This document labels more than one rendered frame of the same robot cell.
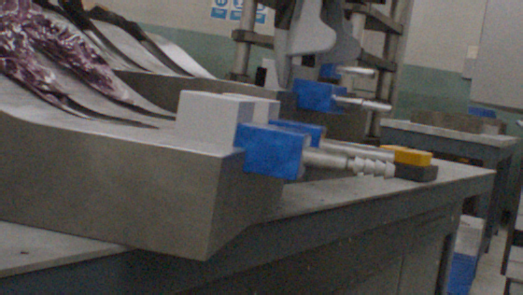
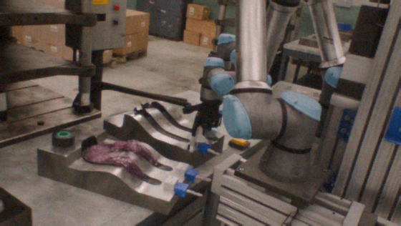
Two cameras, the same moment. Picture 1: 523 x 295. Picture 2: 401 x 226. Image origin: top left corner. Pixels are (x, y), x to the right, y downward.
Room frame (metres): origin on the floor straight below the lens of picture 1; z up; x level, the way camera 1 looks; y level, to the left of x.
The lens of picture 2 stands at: (-0.62, -0.17, 1.56)
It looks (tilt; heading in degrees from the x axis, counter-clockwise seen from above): 22 degrees down; 9
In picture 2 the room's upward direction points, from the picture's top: 8 degrees clockwise
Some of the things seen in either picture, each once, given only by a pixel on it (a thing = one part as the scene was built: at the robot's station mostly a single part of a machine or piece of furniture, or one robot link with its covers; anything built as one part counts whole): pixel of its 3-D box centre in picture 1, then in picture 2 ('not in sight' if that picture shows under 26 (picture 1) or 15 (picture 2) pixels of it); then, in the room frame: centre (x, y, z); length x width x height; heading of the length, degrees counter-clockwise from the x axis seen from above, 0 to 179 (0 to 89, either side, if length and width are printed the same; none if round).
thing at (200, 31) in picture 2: not in sight; (205, 26); (7.55, 1.23, 0.42); 0.86 x 0.33 x 0.83; 73
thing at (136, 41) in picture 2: not in sight; (106, 31); (5.41, 2.54, 0.37); 1.20 x 0.82 x 0.74; 81
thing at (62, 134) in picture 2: not in sight; (64, 138); (0.50, 0.48, 0.93); 0.08 x 0.08 x 0.04
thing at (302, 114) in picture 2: not in sight; (294, 118); (0.40, -0.28, 1.20); 0.13 x 0.12 x 0.14; 114
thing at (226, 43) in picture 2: not in sight; (226, 47); (1.05, 0.01, 1.25); 0.09 x 0.08 x 0.11; 83
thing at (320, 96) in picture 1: (328, 98); (205, 149); (0.73, -0.01, 0.89); 0.13 x 0.05 x 0.05; 67
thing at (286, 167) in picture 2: not in sight; (288, 154); (0.40, -0.29, 1.09); 0.15 x 0.15 x 0.10
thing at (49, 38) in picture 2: not in sight; (66, 31); (4.41, 2.70, 0.47); 1.22 x 0.80 x 0.94; 77
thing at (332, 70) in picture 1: (331, 67); not in sight; (1.04, -0.01, 0.93); 0.13 x 0.05 x 0.05; 67
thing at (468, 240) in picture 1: (423, 225); (298, 95); (3.93, -0.66, 0.28); 0.61 x 0.41 x 0.15; 73
